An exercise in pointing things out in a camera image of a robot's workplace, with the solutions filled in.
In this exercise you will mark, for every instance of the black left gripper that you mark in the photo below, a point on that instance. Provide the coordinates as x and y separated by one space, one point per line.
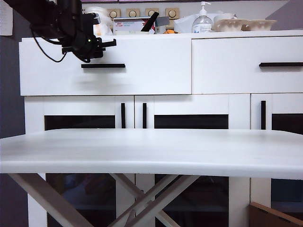
91 47

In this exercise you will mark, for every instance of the white drawer front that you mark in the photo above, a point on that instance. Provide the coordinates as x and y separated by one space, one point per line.
236 78
154 78

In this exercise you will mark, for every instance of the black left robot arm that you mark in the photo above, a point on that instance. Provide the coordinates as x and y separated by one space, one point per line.
54 19

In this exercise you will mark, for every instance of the white bag with orange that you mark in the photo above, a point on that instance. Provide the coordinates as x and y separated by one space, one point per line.
104 26

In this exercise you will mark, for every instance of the wooden round knob plate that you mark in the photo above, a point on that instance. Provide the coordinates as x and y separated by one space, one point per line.
151 11
114 13
172 12
133 12

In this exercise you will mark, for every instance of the white box with red print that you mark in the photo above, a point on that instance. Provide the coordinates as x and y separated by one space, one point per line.
127 26

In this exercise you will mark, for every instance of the white glass cabinet door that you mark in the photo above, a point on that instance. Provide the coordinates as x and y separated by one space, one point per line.
286 104
189 104
80 105

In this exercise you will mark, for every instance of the black slanted remote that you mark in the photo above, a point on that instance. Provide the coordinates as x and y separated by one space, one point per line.
149 23

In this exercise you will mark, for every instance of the small grey box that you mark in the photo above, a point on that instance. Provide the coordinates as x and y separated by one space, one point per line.
163 21

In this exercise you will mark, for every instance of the small orange object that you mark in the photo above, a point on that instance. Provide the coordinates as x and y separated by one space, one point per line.
171 31

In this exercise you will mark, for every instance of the white sideboard cabinet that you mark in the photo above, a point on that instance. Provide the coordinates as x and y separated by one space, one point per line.
34 111

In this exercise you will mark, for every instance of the white paper sheet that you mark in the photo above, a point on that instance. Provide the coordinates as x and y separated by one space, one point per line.
6 20

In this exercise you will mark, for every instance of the white plastic bag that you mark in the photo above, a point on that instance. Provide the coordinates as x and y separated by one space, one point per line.
183 23

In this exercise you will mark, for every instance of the clear pump sanitizer bottle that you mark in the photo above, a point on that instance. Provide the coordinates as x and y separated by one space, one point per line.
201 23

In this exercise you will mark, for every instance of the white ceramic cup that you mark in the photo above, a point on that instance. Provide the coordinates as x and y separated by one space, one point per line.
225 17

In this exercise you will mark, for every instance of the white crossed table leg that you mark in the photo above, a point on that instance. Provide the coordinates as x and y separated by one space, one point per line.
126 183
165 189

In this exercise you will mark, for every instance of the thick beige table leg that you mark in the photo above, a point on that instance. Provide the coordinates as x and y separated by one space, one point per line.
45 198

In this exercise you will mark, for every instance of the brown cardboard box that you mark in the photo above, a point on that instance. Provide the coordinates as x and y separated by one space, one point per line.
265 217

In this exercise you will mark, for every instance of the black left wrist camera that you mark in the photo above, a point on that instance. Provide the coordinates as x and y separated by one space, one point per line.
90 18

